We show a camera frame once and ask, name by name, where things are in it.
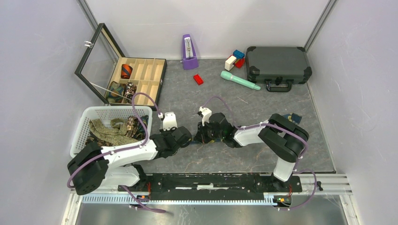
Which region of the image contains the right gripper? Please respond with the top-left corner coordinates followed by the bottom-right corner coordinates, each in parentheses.
top-left (193, 119), bottom-right (224, 144)

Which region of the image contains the navy yellow floral tie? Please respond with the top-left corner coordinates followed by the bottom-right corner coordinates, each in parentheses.
top-left (190, 113), bottom-right (302, 145)

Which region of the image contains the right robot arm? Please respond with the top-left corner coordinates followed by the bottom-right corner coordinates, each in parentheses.
top-left (193, 112), bottom-right (310, 191)

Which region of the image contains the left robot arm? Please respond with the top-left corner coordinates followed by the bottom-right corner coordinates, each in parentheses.
top-left (67, 127), bottom-right (192, 195)

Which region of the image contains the blue striped tie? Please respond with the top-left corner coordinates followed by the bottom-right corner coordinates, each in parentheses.
top-left (136, 115), bottom-right (149, 140)

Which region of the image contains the brown floral tie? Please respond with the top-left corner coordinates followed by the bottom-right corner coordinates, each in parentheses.
top-left (85, 116), bottom-right (139, 147)

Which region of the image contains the red toy brick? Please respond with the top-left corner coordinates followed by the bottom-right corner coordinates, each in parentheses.
top-left (193, 74), bottom-right (204, 85)

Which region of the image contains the mint green flashlight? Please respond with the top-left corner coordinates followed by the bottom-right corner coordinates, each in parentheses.
top-left (220, 71), bottom-right (261, 90)

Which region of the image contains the olive green tie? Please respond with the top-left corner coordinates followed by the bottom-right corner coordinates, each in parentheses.
top-left (89, 118), bottom-right (138, 146)

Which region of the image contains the dark floral rolled tie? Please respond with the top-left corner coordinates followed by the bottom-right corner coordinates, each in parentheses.
top-left (124, 82), bottom-right (137, 104)

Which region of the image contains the white toy block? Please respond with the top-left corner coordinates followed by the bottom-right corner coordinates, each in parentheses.
top-left (224, 55), bottom-right (237, 71)

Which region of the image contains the red toy block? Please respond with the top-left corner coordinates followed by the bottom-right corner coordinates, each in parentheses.
top-left (234, 58), bottom-right (245, 68)

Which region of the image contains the teal patterned rolled tie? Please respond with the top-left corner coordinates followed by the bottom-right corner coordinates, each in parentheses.
top-left (107, 81), bottom-right (126, 103)

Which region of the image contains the white plastic basket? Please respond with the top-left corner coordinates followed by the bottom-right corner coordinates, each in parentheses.
top-left (70, 106), bottom-right (152, 157)

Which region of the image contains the purple metronome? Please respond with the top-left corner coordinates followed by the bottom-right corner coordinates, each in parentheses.
top-left (182, 34), bottom-right (199, 70)

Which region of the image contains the blue toy brick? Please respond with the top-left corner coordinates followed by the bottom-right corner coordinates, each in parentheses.
top-left (233, 50), bottom-right (245, 59)

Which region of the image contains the wooden tie organizer box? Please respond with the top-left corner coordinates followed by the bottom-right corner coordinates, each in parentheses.
top-left (75, 23), bottom-right (167, 109)

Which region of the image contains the orange navy rolled tie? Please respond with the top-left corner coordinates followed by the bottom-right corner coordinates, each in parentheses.
top-left (121, 64), bottom-right (133, 79)

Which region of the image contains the dark grey carrying case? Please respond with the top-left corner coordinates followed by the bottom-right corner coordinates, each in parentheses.
top-left (245, 46), bottom-right (312, 92)

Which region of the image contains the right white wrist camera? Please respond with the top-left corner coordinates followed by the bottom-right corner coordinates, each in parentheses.
top-left (198, 106), bottom-right (212, 126)

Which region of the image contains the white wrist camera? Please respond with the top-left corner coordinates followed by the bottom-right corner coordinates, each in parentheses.
top-left (198, 106), bottom-right (212, 126)
top-left (158, 112), bottom-right (178, 132)

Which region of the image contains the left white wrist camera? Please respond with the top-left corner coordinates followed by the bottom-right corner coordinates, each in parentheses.
top-left (158, 112), bottom-right (178, 132)

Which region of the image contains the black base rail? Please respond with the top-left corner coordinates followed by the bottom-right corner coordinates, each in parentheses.
top-left (128, 173), bottom-right (303, 201)

